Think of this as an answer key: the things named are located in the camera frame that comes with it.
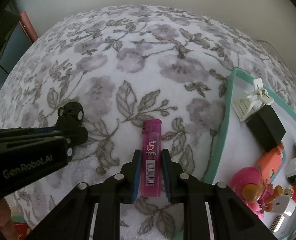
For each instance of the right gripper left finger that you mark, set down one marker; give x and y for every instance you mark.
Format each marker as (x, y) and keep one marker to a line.
(136, 180)

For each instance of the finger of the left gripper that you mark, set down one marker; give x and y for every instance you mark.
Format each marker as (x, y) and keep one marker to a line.
(38, 133)

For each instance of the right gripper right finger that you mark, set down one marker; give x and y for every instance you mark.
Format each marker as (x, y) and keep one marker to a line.
(166, 164)

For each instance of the black toy car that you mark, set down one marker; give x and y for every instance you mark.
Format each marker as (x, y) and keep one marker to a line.
(69, 122)

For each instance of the purple lighter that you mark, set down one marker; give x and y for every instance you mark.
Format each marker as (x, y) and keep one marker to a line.
(151, 159)

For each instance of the pink helmet dog toy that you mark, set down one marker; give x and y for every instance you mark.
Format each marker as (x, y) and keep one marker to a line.
(257, 194)

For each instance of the white plastic clip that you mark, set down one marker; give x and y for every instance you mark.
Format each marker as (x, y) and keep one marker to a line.
(252, 102)

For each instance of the orange blue toy case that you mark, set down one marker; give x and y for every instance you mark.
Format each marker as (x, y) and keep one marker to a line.
(271, 163)

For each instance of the black power adapter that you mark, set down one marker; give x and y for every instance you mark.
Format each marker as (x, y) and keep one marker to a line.
(267, 128)

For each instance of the white USB charger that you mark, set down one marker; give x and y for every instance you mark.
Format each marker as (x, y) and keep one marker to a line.
(284, 205)

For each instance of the person's left hand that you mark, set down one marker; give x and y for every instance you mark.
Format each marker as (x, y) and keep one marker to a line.
(6, 225)

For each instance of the teal shallow box tray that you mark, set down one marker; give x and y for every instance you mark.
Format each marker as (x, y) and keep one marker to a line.
(235, 146)

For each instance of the floral grey white blanket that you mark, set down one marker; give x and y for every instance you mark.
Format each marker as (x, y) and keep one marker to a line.
(125, 65)

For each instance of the pink board at wall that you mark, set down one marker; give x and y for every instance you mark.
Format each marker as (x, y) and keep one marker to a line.
(27, 27)

